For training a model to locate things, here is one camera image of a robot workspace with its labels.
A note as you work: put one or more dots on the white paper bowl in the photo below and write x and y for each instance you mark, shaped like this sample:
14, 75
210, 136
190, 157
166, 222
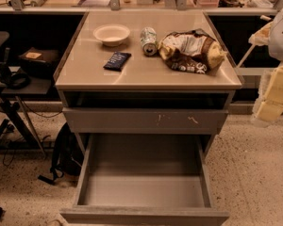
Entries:
111, 35

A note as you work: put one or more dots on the grey drawer cabinet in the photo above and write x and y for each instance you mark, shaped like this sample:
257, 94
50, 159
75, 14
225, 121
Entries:
144, 82

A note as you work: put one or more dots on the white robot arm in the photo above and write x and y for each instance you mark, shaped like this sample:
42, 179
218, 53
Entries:
275, 45

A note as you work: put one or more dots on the black backpack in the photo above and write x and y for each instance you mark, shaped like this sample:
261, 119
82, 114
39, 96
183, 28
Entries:
67, 157

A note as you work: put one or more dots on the white leaning pole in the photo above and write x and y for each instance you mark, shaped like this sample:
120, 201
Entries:
251, 47

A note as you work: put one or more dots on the black box on shelf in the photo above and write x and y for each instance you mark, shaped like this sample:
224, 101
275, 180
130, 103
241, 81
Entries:
39, 63

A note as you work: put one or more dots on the grey drawer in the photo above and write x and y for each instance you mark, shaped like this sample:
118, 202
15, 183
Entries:
144, 180
145, 121

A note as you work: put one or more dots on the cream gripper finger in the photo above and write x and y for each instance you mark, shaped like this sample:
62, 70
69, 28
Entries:
265, 114

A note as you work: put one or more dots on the black headphones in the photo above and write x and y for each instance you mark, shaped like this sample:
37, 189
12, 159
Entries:
16, 80

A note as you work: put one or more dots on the green soda can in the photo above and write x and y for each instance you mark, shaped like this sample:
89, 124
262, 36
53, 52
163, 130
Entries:
148, 39

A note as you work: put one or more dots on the dark blue snack packet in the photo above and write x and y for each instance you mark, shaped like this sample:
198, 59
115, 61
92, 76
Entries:
117, 61

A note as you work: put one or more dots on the crumpled chip bag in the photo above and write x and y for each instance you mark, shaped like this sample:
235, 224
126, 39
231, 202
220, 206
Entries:
193, 51

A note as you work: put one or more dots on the black tripod stand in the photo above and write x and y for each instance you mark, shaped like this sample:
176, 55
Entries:
28, 130

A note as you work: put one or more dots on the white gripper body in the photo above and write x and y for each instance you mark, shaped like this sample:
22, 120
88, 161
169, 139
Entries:
282, 40

